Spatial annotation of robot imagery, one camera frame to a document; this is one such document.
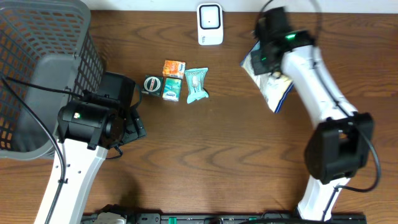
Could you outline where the large white snack bag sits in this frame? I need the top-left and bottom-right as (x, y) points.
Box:
(240, 41), (294, 113)

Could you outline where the dark green round-label box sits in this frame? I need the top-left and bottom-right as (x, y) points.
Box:
(142, 75), (164, 97)

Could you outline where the green tissue pack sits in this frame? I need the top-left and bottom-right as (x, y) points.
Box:
(162, 78), (182, 101)

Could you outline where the teal small snack packet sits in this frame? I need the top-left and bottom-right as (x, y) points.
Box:
(185, 68), (209, 104)

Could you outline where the orange tissue pack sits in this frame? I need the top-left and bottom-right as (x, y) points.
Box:
(162, 60), (186, 80)

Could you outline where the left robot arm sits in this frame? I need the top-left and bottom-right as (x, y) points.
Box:
(35, 93), (146, 223)

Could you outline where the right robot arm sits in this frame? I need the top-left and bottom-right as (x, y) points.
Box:
(252, 30), (382, 222)

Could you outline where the white barcode scanner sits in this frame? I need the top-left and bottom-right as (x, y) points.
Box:
(197, 2), (224, 45)

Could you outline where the grey plastic mesh basket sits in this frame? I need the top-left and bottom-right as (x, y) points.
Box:
(1, 0), (104, 161)

